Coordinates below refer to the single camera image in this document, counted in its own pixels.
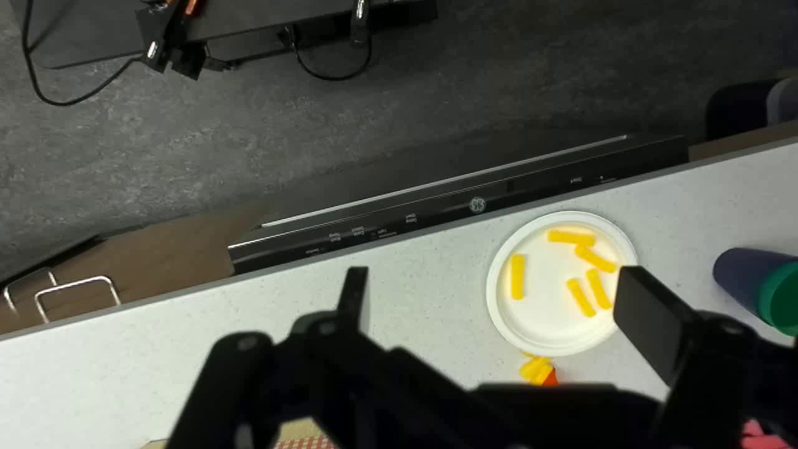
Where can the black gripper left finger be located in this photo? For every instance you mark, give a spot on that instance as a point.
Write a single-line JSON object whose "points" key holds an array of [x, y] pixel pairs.
{"points": [[352, 301]]}

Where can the black dishwasher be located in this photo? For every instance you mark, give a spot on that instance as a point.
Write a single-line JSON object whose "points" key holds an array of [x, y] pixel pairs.
{"points": [[501, 198]]}

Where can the small black trash bin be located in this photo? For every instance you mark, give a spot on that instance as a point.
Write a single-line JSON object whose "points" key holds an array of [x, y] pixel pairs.
{"points": [[736, 108]]}

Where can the yellow toy fry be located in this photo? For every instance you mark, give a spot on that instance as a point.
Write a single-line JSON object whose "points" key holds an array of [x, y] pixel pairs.
{"points": [[600, 260], [582, 298], [517, 276], [573, 239], [600, 291]]}

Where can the white paper plate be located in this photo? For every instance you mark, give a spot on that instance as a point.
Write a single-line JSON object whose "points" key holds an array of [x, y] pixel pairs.
{"points": [[539, 321]]}

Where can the wooden drawer front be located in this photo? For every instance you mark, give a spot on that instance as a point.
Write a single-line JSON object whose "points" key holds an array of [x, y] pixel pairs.
{"points": [[165, 259]]}

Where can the pink cloth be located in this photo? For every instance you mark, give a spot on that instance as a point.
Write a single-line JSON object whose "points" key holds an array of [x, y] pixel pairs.
{"points": [[761, 438]]}

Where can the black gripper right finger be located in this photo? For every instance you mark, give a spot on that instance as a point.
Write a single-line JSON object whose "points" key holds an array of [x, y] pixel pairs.
{"points": [[658, 325]]}

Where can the dark blue bottle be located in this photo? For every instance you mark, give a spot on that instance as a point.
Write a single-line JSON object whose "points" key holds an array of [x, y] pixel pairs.
{"points": [[740, 276]]}

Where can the black stand base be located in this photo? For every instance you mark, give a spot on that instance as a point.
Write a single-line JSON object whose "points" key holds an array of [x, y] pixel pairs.
{"points": [[250, 27]]}

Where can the green cup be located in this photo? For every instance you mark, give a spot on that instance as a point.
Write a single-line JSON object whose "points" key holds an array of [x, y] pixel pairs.
{"points": [[787, 301]]}

